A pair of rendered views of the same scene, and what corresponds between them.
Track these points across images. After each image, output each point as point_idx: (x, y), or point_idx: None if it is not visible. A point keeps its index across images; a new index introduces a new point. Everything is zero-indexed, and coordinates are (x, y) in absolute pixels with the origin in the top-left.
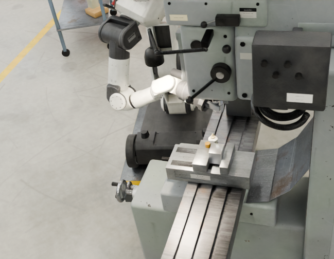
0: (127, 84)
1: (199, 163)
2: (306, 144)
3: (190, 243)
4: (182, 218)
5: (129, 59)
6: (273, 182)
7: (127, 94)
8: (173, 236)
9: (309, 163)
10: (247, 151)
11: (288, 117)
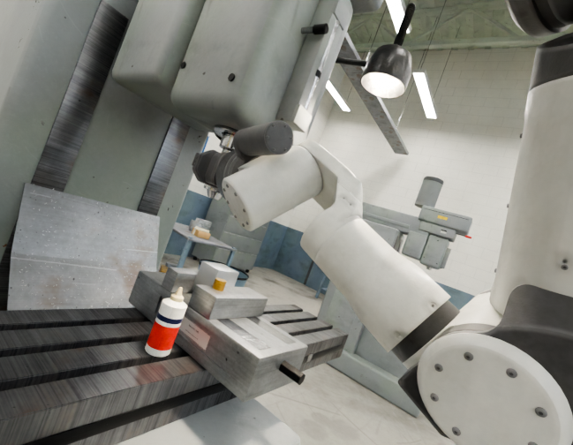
0: (494, 269)
1: (255, 292)
2: (94, 219)
3: (299, 325)
4: (297, 338)
5: (528, 101)
6: (124, 304)
7: (471, 303)
8: (316, 337)
9: (151, 215)
10: (148, 275)
11: None
